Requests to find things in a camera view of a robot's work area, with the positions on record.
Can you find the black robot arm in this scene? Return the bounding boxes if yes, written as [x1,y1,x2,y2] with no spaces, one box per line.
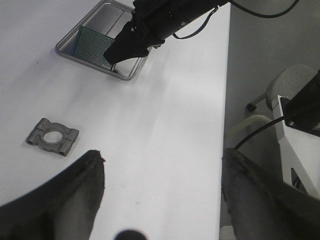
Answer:
[0,0,230,240]

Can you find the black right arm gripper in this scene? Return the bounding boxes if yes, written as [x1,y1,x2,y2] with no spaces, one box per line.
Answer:
[103,19,165,64]

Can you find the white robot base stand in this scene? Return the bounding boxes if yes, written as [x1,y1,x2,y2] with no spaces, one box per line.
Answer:
[272,94,320,196]

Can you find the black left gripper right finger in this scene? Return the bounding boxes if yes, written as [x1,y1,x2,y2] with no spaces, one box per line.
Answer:
[221,148,320,240]

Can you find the grey metal clamp block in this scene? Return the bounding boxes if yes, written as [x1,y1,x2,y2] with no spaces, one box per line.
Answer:
[25,118,79,157]

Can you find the green perforated circuit board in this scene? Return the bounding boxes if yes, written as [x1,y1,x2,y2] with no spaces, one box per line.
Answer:
[71,26,116,72]

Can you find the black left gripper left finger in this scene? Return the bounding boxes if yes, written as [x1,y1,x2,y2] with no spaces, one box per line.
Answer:
[0,150,105,240]

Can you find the black cable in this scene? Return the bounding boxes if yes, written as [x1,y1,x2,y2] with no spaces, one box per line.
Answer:
[234,116,287,151]

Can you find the silver metal tray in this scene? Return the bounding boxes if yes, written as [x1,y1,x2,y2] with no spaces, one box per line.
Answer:
[55,0,146,81]

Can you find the grey office chair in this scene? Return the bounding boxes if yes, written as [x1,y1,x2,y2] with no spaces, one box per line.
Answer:
[226,64,320,138]

